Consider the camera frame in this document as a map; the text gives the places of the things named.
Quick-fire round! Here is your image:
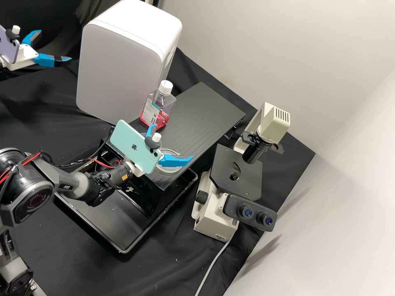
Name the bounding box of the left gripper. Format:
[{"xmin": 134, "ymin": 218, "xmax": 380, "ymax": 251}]
[{"xmin": 6, "ymin": 29, "xmax": 72, "ymax": 71}]

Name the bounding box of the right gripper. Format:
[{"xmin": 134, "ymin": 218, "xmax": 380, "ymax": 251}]
[{"xmin": 125, "ymin": 123, "xmax": 195, "ymax": 178}]

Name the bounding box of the petri dish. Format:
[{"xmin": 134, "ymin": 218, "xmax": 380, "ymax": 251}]
[{"xmin": 155, "ymin": 147, "xmax": 186, "ymax": 176}]

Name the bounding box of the red liquid bottle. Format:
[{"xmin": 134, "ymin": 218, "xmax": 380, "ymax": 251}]
[{"xmin": 139, "ymin": 79, "xmax": 177, "ymax": 130}]

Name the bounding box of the black platform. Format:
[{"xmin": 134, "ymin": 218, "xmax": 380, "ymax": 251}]
[{"xmin": 128, "ymin": 81, "xmax": 247, "ymax": 192}]

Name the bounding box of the white box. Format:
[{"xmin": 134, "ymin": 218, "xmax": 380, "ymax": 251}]
[{"xmin": 75, "ymin": 0, "xmax": 183, "ymax": 126}]

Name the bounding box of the cream microscope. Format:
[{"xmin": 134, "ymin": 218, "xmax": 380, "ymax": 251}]
[{"xmin": 191, "ymin": 102, "xmax": 293, "ymax": 245}]

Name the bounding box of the black tray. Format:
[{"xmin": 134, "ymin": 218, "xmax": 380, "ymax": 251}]
[{"xmin": 53, "ymin": 132, "xmax": 198, "ymax": 254}]

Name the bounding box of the right wrist camera phone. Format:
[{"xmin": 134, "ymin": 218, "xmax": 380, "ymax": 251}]
[{"xmin": 110, "ymin": 119, "xmax": 164, "ymax": 175}]

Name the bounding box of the wrist camera phone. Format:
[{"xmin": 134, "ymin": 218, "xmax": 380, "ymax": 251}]
[
  {"xmin": 0, "ymin": 24, "xmax": 23, "ymax": 64},
  {"xmin": 110, "ymin": 119, "xmax": 164, "ymax": 175}
]

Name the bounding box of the left wrist camera phone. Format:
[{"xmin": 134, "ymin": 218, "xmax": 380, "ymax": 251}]
[{"xmin": 0, "ymin": 24, "xmax": 23, "ymax": 64}]

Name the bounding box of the black cable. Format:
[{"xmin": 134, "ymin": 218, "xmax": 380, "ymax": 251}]
[{"xmin": 56, "ymin": 138, "xmax": 107, "ymax": 169}]

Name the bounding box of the grey cable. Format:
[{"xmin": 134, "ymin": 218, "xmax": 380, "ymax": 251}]
[{"xmin": 194, "ymin": 238, "xmax": 232, "ymax": 296}]

